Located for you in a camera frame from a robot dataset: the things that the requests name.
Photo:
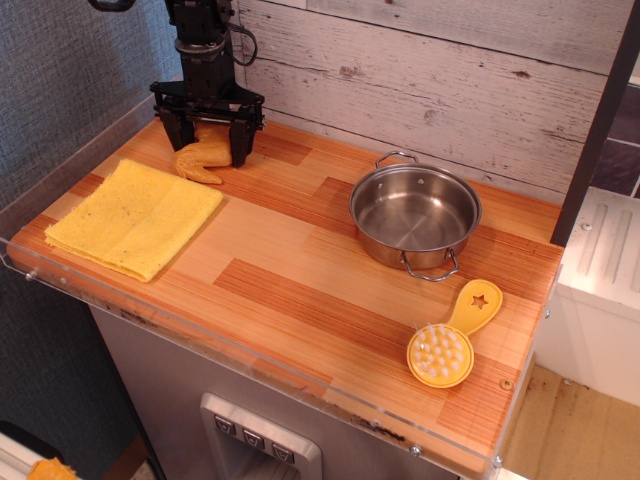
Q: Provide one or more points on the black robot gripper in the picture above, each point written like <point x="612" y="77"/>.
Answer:
<point x="208" y="91"/>

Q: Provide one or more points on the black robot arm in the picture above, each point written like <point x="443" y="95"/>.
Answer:
<point x="204" y="22"/>

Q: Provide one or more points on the stainless steel pot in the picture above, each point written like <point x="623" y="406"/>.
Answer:
<point x="413" y="216"/>

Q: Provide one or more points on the yellow folded cloth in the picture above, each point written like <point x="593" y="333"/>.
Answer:
<point x="136" y="221"/>

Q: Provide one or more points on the clear acrylic table guard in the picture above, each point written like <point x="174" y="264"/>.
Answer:
<point x="276" y="282"/>

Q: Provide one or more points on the grey toy fridge cabinet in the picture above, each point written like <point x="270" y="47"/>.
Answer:
<point x="166" y="380"/>

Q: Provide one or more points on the silver dispenser button panel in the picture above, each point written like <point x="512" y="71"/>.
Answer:
<point x="245" y="445"/>

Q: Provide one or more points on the yellow scrub brush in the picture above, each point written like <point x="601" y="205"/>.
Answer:
<point x="441" y="355"/>

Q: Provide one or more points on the orange object bottom left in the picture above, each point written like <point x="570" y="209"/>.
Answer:
<point x="51" y="469"/>

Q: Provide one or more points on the white cabinet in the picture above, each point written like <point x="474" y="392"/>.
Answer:
<point x="590" y="332"/>

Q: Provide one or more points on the dark vertical post right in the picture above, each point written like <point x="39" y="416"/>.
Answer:
<point x="620" y="73"/>

